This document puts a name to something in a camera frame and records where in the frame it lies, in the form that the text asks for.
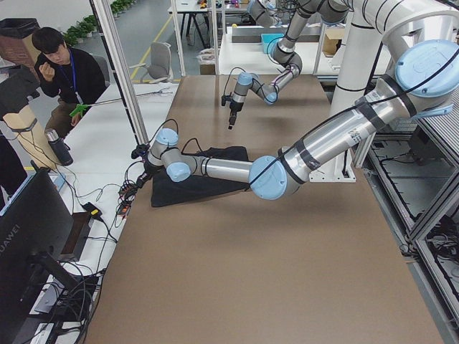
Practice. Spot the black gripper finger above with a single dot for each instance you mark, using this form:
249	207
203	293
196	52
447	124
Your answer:
231	124

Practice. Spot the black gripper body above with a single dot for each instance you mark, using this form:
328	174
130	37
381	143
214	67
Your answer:
143	176
234	107

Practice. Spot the black t-shirt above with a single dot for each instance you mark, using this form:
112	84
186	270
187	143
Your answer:
166	192

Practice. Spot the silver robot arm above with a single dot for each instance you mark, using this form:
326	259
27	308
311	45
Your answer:
283	52
421	86

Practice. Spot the far orange USB hub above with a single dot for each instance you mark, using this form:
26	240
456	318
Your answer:
128	190

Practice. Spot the orange usb hub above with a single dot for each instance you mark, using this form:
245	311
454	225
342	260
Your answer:
123	208
128	190

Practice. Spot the near orange USB hub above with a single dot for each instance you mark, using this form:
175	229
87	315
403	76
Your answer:
123	208

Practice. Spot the black power adapter yellow label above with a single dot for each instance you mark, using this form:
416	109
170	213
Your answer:
94	211

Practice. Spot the blue plastic bin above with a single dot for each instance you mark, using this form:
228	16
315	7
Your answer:
269	41

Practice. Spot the grey office chair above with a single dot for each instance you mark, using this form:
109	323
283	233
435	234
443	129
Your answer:
159	69

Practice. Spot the dark grey water bottle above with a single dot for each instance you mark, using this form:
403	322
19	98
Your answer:
58	146

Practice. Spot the seated man in black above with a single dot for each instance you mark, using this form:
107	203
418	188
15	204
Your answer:
72	75

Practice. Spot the black Huawei monitor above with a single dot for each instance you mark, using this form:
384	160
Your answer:
34	230

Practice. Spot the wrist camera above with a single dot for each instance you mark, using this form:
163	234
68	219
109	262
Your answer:
140	151
225	99

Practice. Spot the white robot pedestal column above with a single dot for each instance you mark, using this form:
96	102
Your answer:
378	34

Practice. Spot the aluminium frame post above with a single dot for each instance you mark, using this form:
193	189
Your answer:
113	47

